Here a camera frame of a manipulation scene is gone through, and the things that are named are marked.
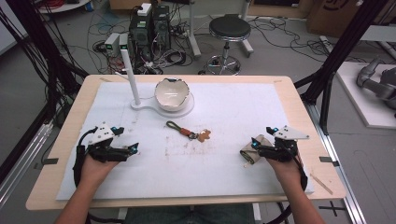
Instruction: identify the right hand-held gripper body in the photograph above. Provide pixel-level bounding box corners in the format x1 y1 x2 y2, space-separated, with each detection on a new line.
257 124 310 163

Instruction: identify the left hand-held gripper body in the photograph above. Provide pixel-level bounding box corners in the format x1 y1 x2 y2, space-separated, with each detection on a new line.
84 121 129 163

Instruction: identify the beige cloth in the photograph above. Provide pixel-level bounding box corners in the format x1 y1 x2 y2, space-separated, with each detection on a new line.
239 133 276 166

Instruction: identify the person's left hand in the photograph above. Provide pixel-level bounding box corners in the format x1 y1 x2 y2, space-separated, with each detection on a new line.
78 153 121 189

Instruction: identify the person's right hand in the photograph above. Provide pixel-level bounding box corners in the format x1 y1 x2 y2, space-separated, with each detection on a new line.
265 154 305 189

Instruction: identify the wooden table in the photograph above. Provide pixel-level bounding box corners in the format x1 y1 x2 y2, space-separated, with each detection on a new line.
25 74 347 212

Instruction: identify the black tape strip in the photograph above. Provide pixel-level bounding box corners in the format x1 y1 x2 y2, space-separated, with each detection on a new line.
318 156 341 168
33 157 60 171

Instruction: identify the white stand with pole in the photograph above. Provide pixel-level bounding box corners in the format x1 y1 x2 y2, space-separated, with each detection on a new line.
115 49 196 119

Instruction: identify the thin wooden stick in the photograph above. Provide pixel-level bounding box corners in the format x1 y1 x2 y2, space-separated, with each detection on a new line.
309 173 334 196

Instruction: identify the white foam mat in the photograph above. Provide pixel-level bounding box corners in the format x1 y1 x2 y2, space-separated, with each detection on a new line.
55 81 316 202

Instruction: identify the white eggshell-shaped bowl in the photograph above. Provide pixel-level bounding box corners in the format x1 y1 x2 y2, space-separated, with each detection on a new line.
154 77 191 113

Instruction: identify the white base board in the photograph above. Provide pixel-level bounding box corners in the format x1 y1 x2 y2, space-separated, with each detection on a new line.
335 61 396 131

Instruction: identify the grey power supply unit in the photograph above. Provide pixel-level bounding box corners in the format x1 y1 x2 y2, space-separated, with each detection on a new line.
118 33 130 51
104 32 121 58

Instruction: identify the black computer tower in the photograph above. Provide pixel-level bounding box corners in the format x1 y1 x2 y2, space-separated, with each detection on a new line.
128 12 155 63
151 5 172 52

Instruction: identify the white metal table leg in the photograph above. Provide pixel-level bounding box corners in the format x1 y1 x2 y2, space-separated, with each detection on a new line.
238 0 255 59
186 0 203 60

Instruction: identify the black round stool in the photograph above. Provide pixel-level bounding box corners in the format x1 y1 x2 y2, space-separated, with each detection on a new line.
205 13 253 77

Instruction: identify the white box on tower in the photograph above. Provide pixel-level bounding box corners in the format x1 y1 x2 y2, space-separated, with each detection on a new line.
135 2 153 18

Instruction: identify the brown cardboard box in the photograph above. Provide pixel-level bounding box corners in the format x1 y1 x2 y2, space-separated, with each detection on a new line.
305 0 367 39

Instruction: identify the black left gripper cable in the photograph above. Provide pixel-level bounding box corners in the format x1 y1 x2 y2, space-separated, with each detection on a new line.
72 126 125 224

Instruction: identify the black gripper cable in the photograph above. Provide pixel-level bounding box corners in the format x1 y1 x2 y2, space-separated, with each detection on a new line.
72 126 125 224
264 153 309 224

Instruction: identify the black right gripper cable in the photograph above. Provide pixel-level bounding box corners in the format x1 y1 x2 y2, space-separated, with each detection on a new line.
264 153 309 224

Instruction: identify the keychain with green strap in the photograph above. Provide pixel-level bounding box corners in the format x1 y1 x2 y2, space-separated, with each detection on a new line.
165 119 212 144

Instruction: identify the aluminium rail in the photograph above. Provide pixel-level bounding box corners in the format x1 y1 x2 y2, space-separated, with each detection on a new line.
0 121 54 207
303 101 369 224

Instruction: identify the tangle of floor cables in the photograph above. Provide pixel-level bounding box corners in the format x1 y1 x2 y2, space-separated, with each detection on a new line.
87 6 213 76

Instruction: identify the black metal frame post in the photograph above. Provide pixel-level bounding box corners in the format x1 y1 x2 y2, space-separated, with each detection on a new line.
293 0 389 136

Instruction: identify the black frame with cable bundle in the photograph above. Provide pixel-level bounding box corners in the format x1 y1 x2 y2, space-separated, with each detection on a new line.
0 0 91 185

